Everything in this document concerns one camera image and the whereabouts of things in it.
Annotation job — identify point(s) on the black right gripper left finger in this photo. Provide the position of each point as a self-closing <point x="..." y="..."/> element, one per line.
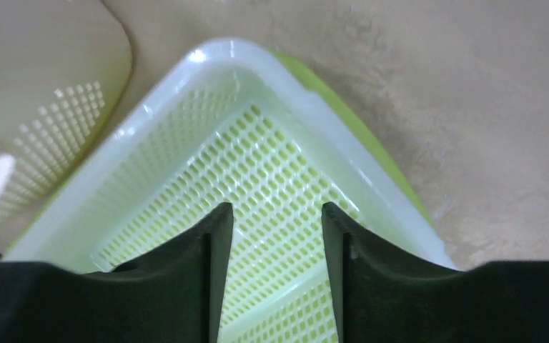
<point x="173" y="293"/>

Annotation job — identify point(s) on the white perforated strainer basket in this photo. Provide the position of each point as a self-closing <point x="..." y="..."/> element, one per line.
<point x="229" y="123"/>

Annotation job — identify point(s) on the lime green basin tray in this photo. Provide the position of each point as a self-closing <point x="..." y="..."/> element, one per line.
<point x="312" y="82"/>

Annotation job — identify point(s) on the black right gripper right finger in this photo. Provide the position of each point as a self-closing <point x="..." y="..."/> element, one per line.
<point x="381" y="293"/>

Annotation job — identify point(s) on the cream perforated laundry basket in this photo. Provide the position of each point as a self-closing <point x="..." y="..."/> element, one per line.
<point x="63" y="68"/>

